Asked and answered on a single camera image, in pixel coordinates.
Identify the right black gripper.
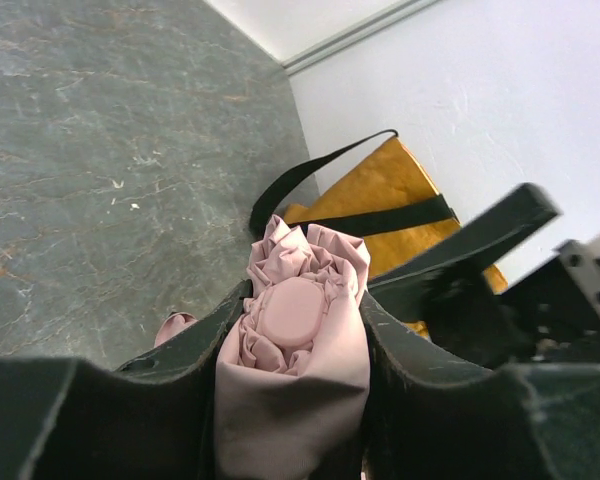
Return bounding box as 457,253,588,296
369,183,600,350

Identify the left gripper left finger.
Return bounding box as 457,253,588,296
0,281,252,479

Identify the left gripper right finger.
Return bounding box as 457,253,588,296
360,296,600,479

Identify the pink folding umbrella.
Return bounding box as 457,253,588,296
153,214,373,480

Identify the orange canvas tote bag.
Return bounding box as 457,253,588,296
248,128,509,341

